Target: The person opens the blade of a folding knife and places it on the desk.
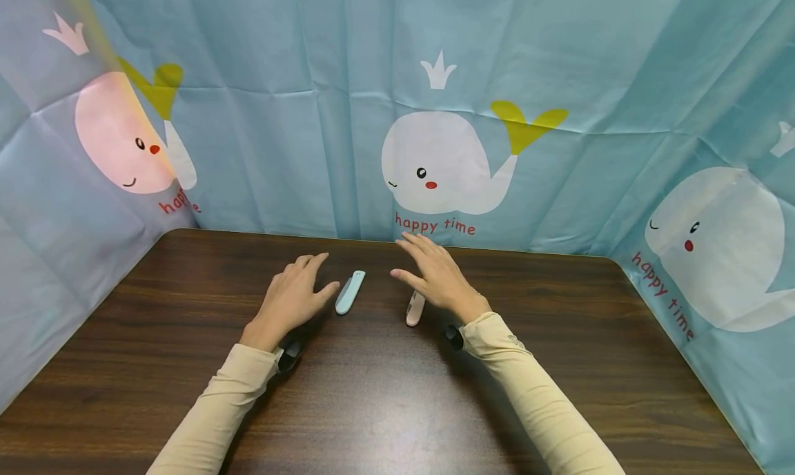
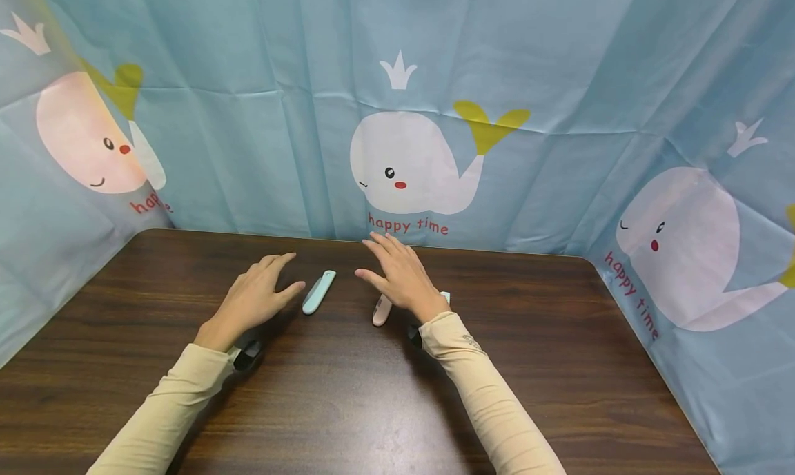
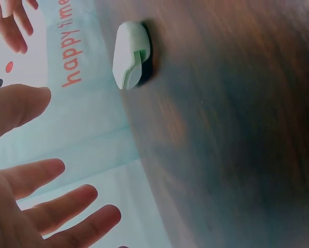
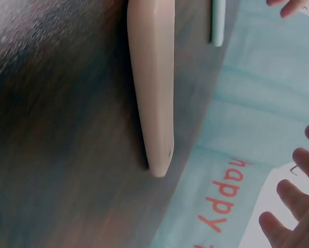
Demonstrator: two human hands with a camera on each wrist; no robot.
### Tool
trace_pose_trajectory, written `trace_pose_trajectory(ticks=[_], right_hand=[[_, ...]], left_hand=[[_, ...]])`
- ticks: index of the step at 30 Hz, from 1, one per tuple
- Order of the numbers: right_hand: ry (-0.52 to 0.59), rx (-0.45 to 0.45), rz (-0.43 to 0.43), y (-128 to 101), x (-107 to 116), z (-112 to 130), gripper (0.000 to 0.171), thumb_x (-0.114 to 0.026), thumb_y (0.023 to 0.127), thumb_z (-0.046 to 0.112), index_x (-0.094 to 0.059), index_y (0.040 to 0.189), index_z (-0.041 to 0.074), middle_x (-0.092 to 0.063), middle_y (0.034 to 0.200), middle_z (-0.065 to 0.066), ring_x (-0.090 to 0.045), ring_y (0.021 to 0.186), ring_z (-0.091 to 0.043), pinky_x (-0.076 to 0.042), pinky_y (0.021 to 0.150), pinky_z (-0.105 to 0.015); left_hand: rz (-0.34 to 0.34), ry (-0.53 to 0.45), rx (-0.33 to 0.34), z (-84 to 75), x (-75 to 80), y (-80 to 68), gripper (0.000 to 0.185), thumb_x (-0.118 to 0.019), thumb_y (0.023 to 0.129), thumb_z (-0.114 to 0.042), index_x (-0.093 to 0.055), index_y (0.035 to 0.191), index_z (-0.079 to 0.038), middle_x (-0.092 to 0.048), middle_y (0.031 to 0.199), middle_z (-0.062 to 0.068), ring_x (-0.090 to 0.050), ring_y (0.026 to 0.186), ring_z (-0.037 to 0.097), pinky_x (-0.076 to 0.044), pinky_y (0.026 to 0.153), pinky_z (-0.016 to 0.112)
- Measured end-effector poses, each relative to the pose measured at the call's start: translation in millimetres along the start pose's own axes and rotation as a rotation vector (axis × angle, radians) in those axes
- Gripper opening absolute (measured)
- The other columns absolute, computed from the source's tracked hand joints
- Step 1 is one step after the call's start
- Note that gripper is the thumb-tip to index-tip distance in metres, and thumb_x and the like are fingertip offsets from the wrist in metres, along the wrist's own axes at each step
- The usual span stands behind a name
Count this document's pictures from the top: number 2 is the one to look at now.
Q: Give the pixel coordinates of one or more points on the pink oblong case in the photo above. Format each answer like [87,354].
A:
[381,311]

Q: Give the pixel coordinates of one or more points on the person's left fingers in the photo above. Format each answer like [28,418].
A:
[265,262]

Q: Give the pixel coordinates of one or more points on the person's right hand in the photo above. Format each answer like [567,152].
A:
[405,282]

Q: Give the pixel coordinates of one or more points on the person's left thumb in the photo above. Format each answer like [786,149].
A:
[290,293]

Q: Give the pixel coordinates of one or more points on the person's right forearm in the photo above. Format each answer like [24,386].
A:
[490,399]

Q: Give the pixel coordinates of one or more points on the person's right thumb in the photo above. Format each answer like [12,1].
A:
[371,278]

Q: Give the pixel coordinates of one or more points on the light blue oblong case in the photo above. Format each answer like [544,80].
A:
[318,292]

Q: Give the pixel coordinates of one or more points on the person's left index finger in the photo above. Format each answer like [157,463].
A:
[282,262]

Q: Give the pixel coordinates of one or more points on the black wrist band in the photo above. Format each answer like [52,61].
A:
[414,335]
[247,354]

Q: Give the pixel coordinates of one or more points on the person's left forearm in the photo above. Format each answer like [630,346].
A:
[171,409]

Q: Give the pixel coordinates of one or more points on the person's left hand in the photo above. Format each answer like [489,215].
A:
[248,302]

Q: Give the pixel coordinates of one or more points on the person's right fingers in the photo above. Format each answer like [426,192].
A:
[383,246]

